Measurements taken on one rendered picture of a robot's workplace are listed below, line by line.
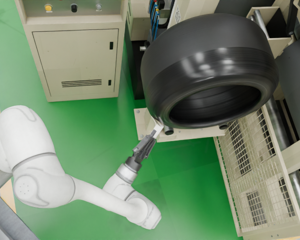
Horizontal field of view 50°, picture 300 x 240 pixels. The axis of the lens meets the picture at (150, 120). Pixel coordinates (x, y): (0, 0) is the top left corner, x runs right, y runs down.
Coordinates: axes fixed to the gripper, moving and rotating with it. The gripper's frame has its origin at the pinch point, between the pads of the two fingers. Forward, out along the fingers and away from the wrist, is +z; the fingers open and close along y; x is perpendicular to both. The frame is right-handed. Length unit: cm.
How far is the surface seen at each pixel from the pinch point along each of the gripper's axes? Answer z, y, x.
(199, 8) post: 51, -21, -5
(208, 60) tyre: 29.0, -32.2, 17.3
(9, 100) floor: -42, 42, -139
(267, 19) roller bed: 80, 21, 5
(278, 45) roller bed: 67, 17, 19
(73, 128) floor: -32, 65, -91
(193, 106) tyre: 21.2, 18.1, 0.2
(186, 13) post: 47, -21, -9
